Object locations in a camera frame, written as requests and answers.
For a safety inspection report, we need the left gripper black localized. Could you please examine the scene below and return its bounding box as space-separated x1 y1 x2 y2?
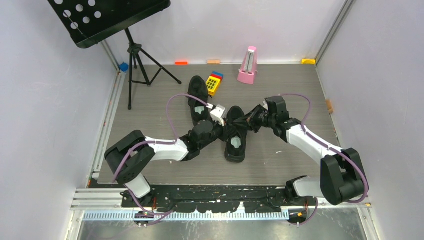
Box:
198 118 236 151

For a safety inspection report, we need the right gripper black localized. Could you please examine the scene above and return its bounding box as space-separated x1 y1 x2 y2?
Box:
234 104 276 134

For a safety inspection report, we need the black shoe with laces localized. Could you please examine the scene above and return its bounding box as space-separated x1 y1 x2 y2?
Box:
224 105 248 163

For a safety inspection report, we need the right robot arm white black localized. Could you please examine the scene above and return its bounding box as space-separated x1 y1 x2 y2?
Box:
233 95 369 206

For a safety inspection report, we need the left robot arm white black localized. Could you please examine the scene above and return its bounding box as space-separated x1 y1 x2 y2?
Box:
104 120 225 207

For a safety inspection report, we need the yellow toy block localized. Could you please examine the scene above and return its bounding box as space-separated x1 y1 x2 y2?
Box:
206 75 222 97

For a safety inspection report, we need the black shoe tied left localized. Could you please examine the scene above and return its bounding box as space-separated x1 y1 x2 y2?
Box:
187 75 211 126

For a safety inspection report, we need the pink metronome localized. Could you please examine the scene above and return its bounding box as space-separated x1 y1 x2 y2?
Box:
237 46 258 85

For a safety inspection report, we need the tan wooden block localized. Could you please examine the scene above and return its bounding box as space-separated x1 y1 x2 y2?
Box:
207 59 221 65

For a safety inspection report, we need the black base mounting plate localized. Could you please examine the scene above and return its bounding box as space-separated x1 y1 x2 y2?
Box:
122 183 319 215

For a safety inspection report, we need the yellow block in corner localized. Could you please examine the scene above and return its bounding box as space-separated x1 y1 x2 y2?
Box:
300 58 316 65

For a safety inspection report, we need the brown block right edge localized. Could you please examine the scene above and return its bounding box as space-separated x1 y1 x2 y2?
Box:
325 99 334 115

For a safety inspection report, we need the blue block in corner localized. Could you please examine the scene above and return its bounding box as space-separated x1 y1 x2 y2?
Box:
119 62 129 73

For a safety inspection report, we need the black music stand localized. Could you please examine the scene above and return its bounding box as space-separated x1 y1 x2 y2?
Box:
47 0 183 111

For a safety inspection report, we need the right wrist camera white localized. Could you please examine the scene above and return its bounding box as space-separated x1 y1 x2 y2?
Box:
262 101 268 110

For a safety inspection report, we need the orange block at wall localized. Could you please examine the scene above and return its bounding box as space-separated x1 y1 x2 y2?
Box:
174 61 189 66

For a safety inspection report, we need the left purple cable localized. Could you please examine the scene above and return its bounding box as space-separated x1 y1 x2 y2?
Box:
110 93 215 226

